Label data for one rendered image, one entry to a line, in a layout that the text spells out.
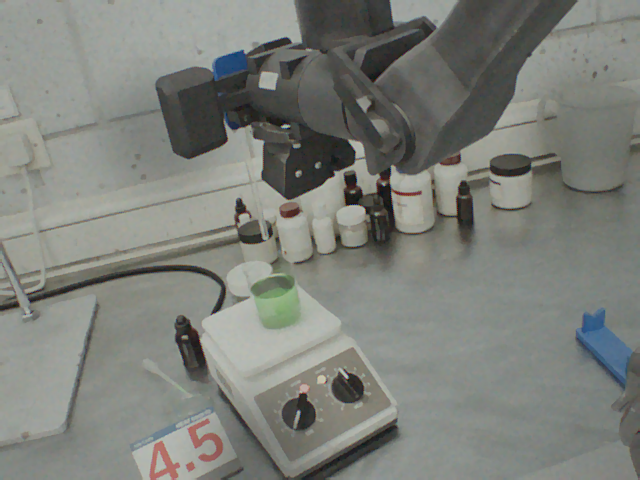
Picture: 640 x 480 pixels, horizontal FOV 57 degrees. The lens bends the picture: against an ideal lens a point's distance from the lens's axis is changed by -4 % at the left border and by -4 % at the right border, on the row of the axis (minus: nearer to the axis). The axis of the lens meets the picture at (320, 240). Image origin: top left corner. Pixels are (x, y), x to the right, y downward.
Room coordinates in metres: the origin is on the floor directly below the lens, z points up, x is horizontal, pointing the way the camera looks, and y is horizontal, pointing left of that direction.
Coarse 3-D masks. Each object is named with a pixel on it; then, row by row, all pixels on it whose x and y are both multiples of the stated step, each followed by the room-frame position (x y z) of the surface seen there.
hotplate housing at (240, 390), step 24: (336, 336) 0.52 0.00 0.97; (216, 360) 0.52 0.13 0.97; (288, 360) 0.50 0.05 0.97; (312, 360) 0.49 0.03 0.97; (240, 384) 0.47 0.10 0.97; (264, 384) 0.47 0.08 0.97; (384, 384) 0.47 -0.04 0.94; (240, 408) 0.48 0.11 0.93; (264, 432) 0.43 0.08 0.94; (360, 432) 0.43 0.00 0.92; (312, 456) 0.41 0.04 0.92; (336, 456) 0.42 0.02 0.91
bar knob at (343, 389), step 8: (336, 376) 0.47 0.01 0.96; (344, 376) 0.46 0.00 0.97; (352, 376) 0.47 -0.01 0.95; (336, 384) 0.46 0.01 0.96; (344, 384) 0.46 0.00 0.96; (352, 384) 0.45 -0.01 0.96; (360, 384) 0.46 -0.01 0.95; (336, 392) 0.46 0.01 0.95; (344, 392) 0.46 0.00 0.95; (352, 392) 0.45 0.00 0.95; (360, 392) 0.45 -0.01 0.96; (344, 400) 0.45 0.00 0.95; (352, 400) 0.45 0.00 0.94
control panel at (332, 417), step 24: (336, 360) 0.49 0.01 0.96; (360, 360) 0.49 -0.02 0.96; (288, 384) 0.47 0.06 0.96; (312, 384) 0.47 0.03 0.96; (264, 408) 0.44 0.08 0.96; (336, 408) 0.44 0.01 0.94; (360, 408) 0.44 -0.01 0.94; (384, 408) 0.44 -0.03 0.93; (288, 432) 0.42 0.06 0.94; (312, 432) 0.42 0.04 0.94; (336, 432) 0.42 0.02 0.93; (288, 456) 0.40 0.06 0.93
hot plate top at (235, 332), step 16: (240, 304) 0.59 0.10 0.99; (304, 304) 0.57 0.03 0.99; (320, 304) 0.56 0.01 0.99; (208, 320) 0.57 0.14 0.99; (224, 320) 0.56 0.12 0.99; (240, 320) 0.56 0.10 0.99; (256, 320) 0.55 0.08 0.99; (304, 320) 0.53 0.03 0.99; (320, 320) 0.53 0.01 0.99; (336, 320) 0.52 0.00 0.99; (224, 336) 0.53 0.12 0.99; (240, 336) 0.53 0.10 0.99; (256, 336) 0.52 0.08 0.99; (272, 336) 0.52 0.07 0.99; (288, 336) 0.51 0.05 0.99; (304, 336) 0.51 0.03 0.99; (320, 336) 0.50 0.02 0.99; (224, 352) 0.50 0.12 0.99; (240, 352) 0.50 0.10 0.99; (256, 352) 0.49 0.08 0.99; (272, 352) 0.49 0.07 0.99; (288, 352) 0.49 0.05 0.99; (240, 368) 0.47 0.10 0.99; (256, 368) 0.47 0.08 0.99
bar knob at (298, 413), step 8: (296, 400) 0.45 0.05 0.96; (304, 400) 0.44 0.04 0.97; (288, 408) 0.44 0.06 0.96; (296, 408) 0.43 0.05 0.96; (304, 408) 0.43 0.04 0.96; (312, 408) 0.44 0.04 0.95; (288, 416) 0.43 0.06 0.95; (296, 416) 0.42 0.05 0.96; (304, 416) 0.43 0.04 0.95; (312, 416) 0.43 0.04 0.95; (288, 424) 0.43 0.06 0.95; (296, 424) 0.42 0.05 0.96; (304, 424) 0.43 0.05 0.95
